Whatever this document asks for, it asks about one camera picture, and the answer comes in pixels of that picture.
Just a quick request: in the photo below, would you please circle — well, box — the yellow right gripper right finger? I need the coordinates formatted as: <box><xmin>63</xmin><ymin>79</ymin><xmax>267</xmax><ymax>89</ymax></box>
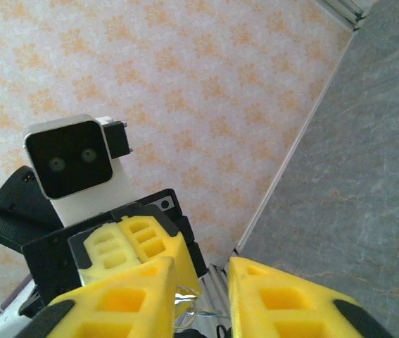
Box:
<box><xmin>227</xmin><ymin>256</ymin><xmax>393</xmax><ymax>338</ymax></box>

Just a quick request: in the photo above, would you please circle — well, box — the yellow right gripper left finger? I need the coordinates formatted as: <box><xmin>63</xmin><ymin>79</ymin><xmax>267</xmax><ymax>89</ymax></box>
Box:
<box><xmin>18</xmin><ymin>256</ymin><xmax>177</xmax><ymax>338</ymax></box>

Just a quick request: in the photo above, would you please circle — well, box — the aluminium side rail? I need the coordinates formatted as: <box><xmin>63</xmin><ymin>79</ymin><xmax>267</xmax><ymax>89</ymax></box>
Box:
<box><xmin>198</xmin><ymin>263</ymin><xmax>232</xmax><ymax>318</ymax></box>

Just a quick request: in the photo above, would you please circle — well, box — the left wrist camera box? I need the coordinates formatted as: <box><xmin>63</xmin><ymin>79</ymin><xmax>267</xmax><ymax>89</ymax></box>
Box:
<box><xmin>23</xmin><ymin>113</ymin><xmax>151</xmax><ymax>230</ymax></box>

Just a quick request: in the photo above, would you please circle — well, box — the aluminium corner post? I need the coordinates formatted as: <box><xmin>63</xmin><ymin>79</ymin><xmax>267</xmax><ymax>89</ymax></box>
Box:
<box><xmin>315</xmin><ymin>0</ymin><xmax>367</xmax><ymax>30</ymax></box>

